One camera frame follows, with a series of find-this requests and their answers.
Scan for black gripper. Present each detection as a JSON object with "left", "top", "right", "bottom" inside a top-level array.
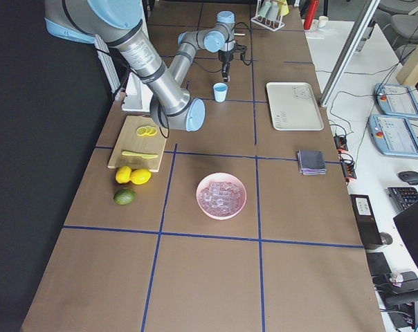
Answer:
[{"left": 218, "top": 41, "right": 247, "bottom": 82}]

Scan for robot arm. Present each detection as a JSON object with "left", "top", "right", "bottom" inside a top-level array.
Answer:
[{"left": 44, "top": 0, "right": 237, "bottom": 131}]

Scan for light blue plastic cup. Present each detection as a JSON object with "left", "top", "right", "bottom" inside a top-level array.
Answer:
[{"left": 213, "top": 82, "right": 228, "bottom": 102}]

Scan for mint green cup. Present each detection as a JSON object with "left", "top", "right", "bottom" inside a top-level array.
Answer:
[{"left": 257, "top": 0, "right": 271, "bottom": 17}]

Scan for grey cup on rack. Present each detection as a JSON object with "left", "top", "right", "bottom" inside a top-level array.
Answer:
[{"left": 266, "top": 1, "right": 279, "bottom": 21}]

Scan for yellow cup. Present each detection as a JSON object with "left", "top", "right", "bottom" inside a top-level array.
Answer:
[{"left": 277, "top": 0, "right": 289, "bottom": 17}]

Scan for pink bowl of ice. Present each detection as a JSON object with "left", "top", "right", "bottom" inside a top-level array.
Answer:
[{"left": 196, "top": 172, "right": 247, "bottom": 220}]

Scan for cream bear serving tray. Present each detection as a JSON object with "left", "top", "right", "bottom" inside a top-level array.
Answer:
[{"left": 266, "top": 82, "right": 324, "bottom": 131}]

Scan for lemon slices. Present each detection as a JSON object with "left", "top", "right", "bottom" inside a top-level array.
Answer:
[{"left": 136, "top": 125, "right": 157, "bottom": 137}]

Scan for wooden cutting board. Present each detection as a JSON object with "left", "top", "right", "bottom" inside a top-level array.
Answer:
[{"left": 107, "top": 116, "right": 166, "bottom": 172}]

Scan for yellow plastic knife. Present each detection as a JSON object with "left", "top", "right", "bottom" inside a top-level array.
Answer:
[{"left": 121, "top": 150, "right": 158, "bottom": 159}]

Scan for grey folded cloth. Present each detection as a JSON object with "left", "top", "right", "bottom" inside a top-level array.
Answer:
[{"left": 297, "top": 150, "right": 327, "bottom": 175}]

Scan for whole lemon right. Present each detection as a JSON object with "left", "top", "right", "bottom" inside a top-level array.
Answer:
[{"left": 129, "top": 169, "right": 152, "bottom": 185}]

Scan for whole lemon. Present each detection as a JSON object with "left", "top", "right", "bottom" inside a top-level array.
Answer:
[
  {"left": 115, "top": 166, "right": 132, "bottom": 184},
  {"left": 129, "top": 169, "right": 152, "bottom": 185}
]

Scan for whole lemon left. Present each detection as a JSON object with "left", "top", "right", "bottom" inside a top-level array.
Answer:
[{"left": 115, "top": 166, "right": 132, "bottom": 184}]

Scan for green avocado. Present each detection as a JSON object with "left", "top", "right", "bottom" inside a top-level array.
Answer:
[{"left": 113, "top": 188, "right": 136, "bottom": 205}]

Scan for far teach pendant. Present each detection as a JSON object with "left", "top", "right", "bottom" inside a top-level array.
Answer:
[{"left": 374, "top": 83, "right": 418, "bottom": 120}]

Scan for teach pendant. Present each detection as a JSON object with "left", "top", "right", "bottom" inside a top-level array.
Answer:
[
  {"left": 368, "top": 115, "right": 418, "bottom": 158},
  {"left": 374, "top": 83, "right": 418, "bottom": 120}
]

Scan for near teach pendant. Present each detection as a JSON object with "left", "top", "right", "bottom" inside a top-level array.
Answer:
[{"left": 368, "top": 115, "right": 418, "bottom": 158}]

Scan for black computer mouse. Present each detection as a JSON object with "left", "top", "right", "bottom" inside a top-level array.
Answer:
[{"left": 397, "top": 171, "right": 418, "bottom": 185}]

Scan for black keyboard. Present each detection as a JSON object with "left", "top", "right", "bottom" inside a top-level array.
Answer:
[{"left": 388, "top": 187, "right": 418, "bottom": 212}]

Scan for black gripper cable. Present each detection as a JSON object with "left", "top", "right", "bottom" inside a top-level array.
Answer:
[{"left": 191, "top": 22, "right": 253, "bottom": 73}]

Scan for white wire cup rack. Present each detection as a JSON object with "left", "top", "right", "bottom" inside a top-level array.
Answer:
[{"left": 251, "top": 0, "right": 287, "bottom": 32}]

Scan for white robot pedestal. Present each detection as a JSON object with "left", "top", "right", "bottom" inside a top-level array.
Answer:
[{"left": 121, "top": 13, "right": 154, "bottom": 113}]

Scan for aluminium frame post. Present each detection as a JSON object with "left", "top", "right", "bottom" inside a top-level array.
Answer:
[{"left": 319, "top": 0, "right": 380, "bottom": 107}]

